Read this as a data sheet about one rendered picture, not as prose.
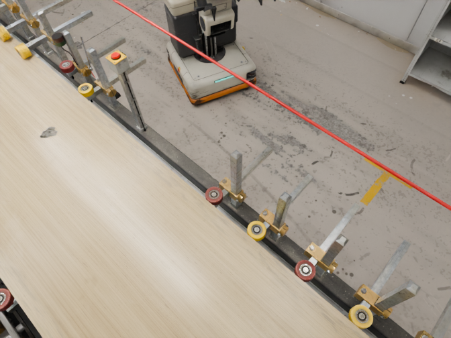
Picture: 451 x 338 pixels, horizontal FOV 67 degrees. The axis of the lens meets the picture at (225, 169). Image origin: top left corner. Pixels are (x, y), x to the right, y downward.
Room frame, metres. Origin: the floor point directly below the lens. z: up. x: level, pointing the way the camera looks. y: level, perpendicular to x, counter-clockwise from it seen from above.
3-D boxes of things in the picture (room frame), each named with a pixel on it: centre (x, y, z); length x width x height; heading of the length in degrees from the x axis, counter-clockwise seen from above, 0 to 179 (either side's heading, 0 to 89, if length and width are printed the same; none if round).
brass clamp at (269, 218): (0.59, -0.21, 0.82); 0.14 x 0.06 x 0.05; 45
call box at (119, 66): (1.28, 0.48, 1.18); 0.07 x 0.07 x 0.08; 45
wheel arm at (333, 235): (0.49, -0.44, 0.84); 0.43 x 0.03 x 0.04; 135
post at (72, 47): (1.64, 0.84, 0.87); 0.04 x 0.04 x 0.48; 45
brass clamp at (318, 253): (0.42, -0.38, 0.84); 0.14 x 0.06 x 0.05; 45
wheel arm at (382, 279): (0.32, -0.61, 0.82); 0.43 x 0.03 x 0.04; 135
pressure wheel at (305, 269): (0.35, -0.30, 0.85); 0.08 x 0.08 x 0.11
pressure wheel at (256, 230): (0.53, -0.12, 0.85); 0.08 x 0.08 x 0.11
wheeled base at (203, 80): (2.44, 0.09, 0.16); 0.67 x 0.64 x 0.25; 22
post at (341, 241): (0.40, -0.40, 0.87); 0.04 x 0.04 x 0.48; 45
